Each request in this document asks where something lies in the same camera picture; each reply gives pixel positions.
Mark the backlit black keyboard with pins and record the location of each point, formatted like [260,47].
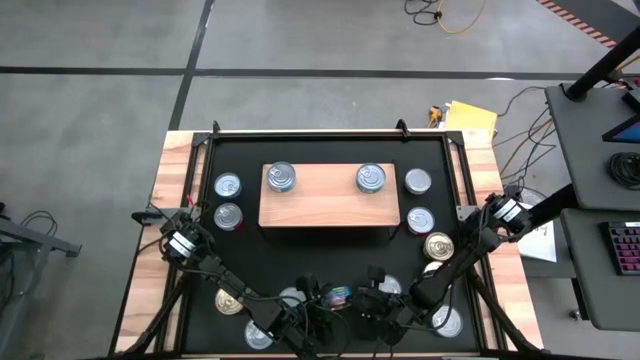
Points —
[622,247]

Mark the small desk caster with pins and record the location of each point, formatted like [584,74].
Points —
[575,315]

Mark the wooden shelf black metal legs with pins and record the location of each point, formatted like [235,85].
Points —
[325,200]

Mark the grey desk panel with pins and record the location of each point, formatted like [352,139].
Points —
[580,150]
[585,290]

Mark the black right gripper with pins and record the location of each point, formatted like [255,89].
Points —
[372,306]

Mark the tuna can bright blue label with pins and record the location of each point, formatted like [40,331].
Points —
[281,176]

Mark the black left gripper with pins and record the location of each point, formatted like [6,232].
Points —
[300,320]

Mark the teal snack tuna can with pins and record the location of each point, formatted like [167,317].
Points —
[391,283]
[371,178]

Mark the silver tuna can blue label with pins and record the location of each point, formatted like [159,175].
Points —
[450,325]
[228,185]

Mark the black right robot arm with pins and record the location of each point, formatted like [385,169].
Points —
[460,260]

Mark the black metal rig frame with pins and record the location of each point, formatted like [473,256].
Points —
[300,134]

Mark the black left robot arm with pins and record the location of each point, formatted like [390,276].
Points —
[225,285]

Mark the green white label tuna can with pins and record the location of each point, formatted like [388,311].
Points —
[418,181]
[291,295]

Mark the black frame clamp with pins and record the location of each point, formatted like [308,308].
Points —
[402,127]
[216,127]

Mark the yellow paper pad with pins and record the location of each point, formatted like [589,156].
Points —
[470,117]

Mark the grey metal stand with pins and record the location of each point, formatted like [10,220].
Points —
[50,242]

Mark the pale-lid can white blue label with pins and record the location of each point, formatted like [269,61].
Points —
[432,267]

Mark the white paper sheet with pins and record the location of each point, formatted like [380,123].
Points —
[542,247]

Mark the monitor with blue screen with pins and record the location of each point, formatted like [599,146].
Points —
[627,134]

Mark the silver pull-tab tuna can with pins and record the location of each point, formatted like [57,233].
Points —
[256,337]

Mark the silver tuna can red label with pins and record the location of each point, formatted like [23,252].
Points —
[228,216]
[420,220]

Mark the black table mat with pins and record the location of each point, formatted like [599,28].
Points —
[325,150]

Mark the yellow power plug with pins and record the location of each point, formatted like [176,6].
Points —
[435,115]

